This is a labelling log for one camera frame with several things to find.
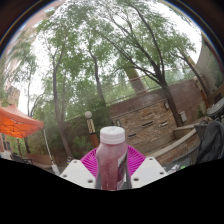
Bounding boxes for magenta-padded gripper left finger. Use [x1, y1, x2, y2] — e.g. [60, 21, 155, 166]
[59, 148, 101, 190]

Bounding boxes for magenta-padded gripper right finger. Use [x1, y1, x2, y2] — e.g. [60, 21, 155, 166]
[125, 145, 169, 190]

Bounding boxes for pink drink bottle white cap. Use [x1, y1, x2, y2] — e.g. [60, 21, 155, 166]
[95, 125, 129, 192]

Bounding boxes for dark-trunked tree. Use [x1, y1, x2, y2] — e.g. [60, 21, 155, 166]
[83, 0, 201, 128]

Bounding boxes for orange canopy tent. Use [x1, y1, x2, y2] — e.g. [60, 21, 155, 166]
[0, 103, 61, 176]

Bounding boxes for small round patio table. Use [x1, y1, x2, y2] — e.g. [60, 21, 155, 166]
[206, 97, 224, 118]

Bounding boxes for brown globe-topped lamp post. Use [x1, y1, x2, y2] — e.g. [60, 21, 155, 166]
[84, 110, 100, 149]

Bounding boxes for grey wall utility box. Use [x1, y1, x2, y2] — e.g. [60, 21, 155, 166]
[179, 110, 188, 123]

